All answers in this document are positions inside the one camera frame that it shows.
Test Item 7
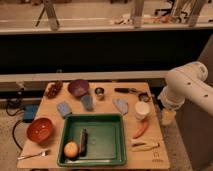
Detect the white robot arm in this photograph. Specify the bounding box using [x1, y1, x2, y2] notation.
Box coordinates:
[158, 61, 213, 125]

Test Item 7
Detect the white cup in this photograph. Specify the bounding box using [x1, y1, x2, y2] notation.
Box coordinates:
[135, 101, 150, 120]

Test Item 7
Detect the blue cloth right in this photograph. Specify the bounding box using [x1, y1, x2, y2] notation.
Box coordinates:
[113, 98, 128, 115]

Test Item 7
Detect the blue cloth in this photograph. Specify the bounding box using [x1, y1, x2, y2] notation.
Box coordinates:
[81, 95, 93, 111]
[113, 98, 128, 115]

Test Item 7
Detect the green plastic tray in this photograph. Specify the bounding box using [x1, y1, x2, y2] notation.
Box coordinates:
[57, 114, 127, 168]

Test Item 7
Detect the small metal cup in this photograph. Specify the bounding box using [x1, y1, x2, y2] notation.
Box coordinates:
[95, 87, 104, 100]

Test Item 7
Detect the blue cloth middle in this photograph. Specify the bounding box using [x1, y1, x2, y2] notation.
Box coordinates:
[81, 95, 93, 111]

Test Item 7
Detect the purple bowl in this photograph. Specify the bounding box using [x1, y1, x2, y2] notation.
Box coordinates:
[68, 79, 89, 97]

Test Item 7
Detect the yellow apple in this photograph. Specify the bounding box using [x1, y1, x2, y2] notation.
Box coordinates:
[64, 141, 79, 158]

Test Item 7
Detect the blue sponge left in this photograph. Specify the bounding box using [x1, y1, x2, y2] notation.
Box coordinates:
[56, 101, 72, 118]

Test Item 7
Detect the bunch of dark grapes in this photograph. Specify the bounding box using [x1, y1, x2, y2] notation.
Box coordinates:
[45, 81, 63, 99]

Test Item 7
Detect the red bowl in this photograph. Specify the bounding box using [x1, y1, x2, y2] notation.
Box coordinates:
[26, 118, 53, 144]

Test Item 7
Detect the blue box on floor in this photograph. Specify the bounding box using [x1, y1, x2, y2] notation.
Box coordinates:
[23, 105, 38, 123]

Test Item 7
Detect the black cable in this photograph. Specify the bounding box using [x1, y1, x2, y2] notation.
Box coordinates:
[5, 87, 28, 151]

